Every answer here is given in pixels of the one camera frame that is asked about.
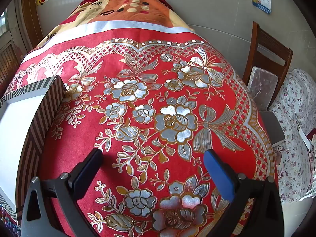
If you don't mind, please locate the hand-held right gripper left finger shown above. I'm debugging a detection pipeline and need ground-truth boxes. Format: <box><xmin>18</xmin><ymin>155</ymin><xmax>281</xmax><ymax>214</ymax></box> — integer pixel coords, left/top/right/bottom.
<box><xmin>21</xmin><ymin>149</ymin><xmax>103</xmax><ymax>237</ymax></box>

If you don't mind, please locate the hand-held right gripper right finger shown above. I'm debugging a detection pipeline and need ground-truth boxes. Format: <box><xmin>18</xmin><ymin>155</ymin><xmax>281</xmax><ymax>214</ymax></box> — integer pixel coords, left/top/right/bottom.
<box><xmin>204</xmin><ymin>149</ymin><xmax>284</xmax><ymax>237</ymax></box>

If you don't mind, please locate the white box with striped rim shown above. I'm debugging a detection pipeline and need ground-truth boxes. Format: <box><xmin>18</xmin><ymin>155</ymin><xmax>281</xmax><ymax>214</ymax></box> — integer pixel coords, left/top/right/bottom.
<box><xmin>0</xmin><ymin>75</ymin><xmax>67</xmax><ymax>225</ymax></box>

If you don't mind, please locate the grey stool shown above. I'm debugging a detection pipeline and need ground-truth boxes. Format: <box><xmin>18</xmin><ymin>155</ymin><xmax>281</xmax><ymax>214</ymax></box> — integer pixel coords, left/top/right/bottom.
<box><xmin>258</xmin><ymin>110</ymin><xmax>285</xmax><ymax>146</ymax></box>

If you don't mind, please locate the pink chair cushion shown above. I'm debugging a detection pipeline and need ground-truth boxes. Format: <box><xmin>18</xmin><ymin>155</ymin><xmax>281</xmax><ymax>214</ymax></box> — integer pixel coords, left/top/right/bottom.
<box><xmin>247</xmin><ymin>67</ymin><xmax>279</xmax><ymax>110</ymax></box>

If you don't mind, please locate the floral bedding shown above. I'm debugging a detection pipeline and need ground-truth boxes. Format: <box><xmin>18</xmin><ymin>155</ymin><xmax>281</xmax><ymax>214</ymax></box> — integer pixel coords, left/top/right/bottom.
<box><xmin>268</xmin><ymin>69</ymin><xmax>316</xmax><ymax>203</ymax></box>

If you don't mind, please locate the red floral tablecloth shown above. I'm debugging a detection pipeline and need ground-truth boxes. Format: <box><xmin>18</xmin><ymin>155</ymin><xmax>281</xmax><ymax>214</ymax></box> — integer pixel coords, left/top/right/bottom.
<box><xmin>5</xmin><ymin>21</ymin><xmax>282</xmax><ymax>237</ymax></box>

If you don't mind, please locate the wooden shutter door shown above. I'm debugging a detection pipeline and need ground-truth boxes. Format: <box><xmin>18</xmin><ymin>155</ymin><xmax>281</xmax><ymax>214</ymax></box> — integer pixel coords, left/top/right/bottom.
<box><xmin>0</xmin><ymin>38</ymin><xmax>27</xmax><ymax>92</ymax></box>

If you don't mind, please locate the wooden chair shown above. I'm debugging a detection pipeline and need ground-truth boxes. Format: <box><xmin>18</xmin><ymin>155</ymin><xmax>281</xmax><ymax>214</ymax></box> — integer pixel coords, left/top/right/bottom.
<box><xmin>242</xmin><ymin>22</ymin><xmax>294</xmax><ymax>110</ymax></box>

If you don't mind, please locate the orange printed blanket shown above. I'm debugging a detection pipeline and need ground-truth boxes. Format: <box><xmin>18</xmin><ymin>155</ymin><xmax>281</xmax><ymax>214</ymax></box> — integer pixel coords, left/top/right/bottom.
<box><xmin>37</xmin><ymin>0</ymin><xmax>197</xmax><ymax>47</ymax></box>

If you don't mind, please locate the window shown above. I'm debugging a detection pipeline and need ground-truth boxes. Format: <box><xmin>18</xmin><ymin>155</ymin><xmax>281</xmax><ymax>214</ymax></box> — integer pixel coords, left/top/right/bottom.
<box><xmin>0</xmin><ymin>10</ymin><xmax>10</xmax><ymax>37</ymax></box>

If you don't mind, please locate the wooden door frame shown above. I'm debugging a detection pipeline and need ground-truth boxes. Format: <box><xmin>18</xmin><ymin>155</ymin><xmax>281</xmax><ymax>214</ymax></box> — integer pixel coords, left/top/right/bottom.
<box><xmin>21</xmin><ymin>0</ymin><xmax>45</xmax><ymax>52</ymax></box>

